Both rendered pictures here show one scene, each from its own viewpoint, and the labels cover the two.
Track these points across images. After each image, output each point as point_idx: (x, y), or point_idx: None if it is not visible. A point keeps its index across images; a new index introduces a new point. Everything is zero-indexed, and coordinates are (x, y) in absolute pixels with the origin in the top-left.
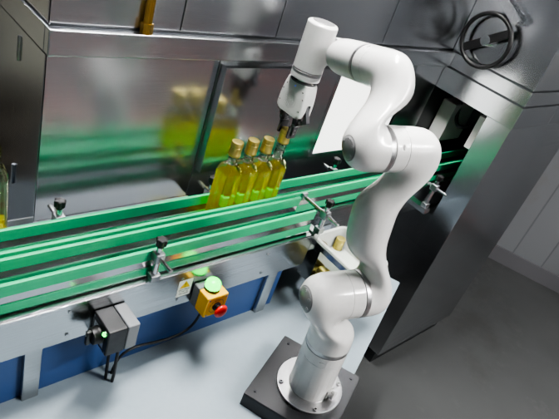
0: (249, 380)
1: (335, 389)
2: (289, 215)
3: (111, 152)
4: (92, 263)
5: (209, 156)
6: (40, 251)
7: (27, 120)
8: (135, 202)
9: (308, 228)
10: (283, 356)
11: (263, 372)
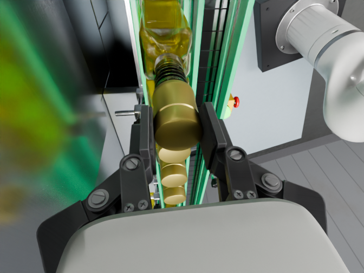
0: (252, 49)
1: (331, 7)
2: (242, 27)
3: (121, 213)
4: (203, 194)
5: (101, 135)
6: (184, 204)
7: None
8: (119, 143)
9: None
10: (271, 25)
11: (265, 51)
